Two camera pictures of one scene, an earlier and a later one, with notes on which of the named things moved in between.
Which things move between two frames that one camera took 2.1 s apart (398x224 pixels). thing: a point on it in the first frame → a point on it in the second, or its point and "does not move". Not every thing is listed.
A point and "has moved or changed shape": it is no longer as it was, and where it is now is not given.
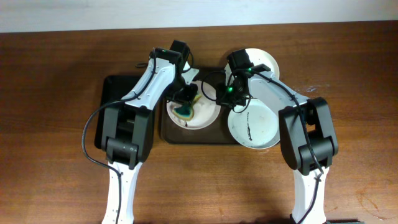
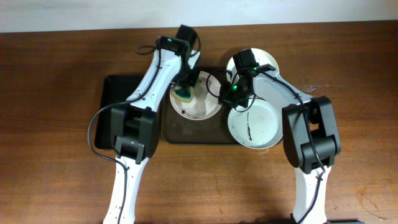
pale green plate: (257, 127) does not move
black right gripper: (232, 100) does not move
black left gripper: (187, 94) → (191, 80)
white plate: (206, 109) has moved or changed shape
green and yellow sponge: (186, 112) has moved or changed shape
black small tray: (111, 88) does not move
